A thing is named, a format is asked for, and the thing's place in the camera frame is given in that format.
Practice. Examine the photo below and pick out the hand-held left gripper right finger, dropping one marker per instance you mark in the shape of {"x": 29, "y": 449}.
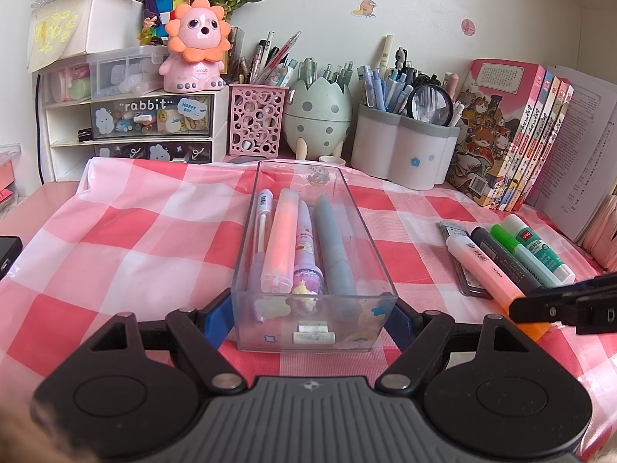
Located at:
{"x": 397, "y": 320}

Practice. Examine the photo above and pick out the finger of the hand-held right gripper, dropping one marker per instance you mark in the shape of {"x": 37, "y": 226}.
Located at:
{"x": 588, "y": 285}
{"x": 544, "y": 307}

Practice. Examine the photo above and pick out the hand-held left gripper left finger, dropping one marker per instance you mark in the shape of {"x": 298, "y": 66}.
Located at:
{"x": 217, "y": 318}

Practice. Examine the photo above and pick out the green white glue stick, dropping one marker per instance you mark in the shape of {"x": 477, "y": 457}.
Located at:
{"x": 544, "y": 255}

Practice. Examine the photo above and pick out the clear plastic pen box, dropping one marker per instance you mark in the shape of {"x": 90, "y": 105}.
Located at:
{"x": 270, "y": 333}

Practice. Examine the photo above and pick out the green capped marker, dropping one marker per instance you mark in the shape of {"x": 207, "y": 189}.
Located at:
{"x": 523, "y": 255}

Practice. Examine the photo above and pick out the dark grey whiteboard marker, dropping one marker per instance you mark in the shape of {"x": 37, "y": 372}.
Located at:
{"x": 501, "y": 258}

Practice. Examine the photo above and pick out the orange highlighter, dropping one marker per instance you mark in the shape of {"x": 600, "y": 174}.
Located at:
{"x": 482, "y": 263}

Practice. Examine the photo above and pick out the light blue pen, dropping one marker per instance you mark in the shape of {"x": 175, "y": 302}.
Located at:
{"x": 332, "y": 246}

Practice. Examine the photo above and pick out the pink translucent highlighter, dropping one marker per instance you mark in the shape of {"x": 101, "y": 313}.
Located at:
{"x": 282, "y": 241}

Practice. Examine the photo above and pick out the purple cartoon pen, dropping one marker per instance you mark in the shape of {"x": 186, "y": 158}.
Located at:
{"x": 304, "y": 246}

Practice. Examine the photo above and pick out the white mechanical pencil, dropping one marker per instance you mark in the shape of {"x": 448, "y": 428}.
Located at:
{"x": 262, "y": 212}

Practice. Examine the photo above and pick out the pink checked tablecloth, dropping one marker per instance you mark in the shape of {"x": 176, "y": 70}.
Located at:
{"x": 120, "y": 251}

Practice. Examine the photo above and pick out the stack of papers and books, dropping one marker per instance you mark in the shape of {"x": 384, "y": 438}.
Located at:
{"x": 588, "y": 154}

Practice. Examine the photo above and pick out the pink comic book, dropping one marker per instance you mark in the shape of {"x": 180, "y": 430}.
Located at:
{"x": 540, "y": 154}
{"x": 487, "y": 115}
{"x": 546, "y": 154}
{"x": 526, "y": 154}
{"x": 533, "y": 154}

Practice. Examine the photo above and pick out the grey round pad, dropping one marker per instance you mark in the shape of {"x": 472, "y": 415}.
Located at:
{"x": 243, "y": 159}

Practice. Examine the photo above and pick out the grey white flower pen holder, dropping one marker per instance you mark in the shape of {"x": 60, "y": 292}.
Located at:
{"x": 400, "y": 154}

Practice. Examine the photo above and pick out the pink lattice pen holder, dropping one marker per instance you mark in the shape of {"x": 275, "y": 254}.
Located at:
{"x": 255, "y": 120}

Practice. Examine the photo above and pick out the green egg pen holder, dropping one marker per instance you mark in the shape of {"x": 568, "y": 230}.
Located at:
{"x": 313, "y": 125}

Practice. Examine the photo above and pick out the black device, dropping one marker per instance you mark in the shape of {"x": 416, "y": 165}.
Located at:
{"x": 9, "y": 255}

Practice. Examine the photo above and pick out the black magnifying glass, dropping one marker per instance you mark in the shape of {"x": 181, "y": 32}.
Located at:
{"x": 429, "y": 103}

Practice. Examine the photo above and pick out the bunch of blue and pink pens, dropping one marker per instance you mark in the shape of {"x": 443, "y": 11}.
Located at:
{"x": 385, "y": 87}

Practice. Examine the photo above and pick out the white drawer organizer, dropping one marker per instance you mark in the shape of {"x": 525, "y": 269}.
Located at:
{"x": 67, "y": 130}

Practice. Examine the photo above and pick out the pink book in clear sleeve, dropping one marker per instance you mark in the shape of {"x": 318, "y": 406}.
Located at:
{"x": 6, "y": 178}

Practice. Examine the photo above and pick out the bunch of grey clip pens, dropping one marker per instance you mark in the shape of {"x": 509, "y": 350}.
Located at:
{"x": 328, "y": 75}

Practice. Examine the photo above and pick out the clear small plastic drawer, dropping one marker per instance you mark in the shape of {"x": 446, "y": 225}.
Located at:
{"x": 125, "y": 75}

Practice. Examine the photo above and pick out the bunch of slim red pens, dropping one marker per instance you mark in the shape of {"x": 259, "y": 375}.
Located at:
{"x": 267, "y": 60}

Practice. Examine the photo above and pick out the dark glass plant vase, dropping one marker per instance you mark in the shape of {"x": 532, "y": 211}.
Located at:
{"x": 236, "y": 50}

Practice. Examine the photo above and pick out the pink lion toy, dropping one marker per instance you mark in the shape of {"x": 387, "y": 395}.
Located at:
{"x": 197, "y": 33}

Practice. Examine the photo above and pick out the small gnome figurine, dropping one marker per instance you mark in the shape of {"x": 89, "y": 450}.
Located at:
{"x": 149, "y": 29}

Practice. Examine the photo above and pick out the white storage box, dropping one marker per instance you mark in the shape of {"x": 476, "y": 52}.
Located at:
{"x": 111, "y": 19}

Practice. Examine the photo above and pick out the yellow paper note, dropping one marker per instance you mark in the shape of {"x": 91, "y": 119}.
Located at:
{"x": 50, "y": 33}

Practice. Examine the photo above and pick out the pink round wall sticker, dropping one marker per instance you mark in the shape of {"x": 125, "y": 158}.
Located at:
{"x": 467, "y": 26}

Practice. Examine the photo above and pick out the beaver wall sticker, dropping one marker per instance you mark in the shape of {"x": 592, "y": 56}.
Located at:
{"x": 366, "y": 7}

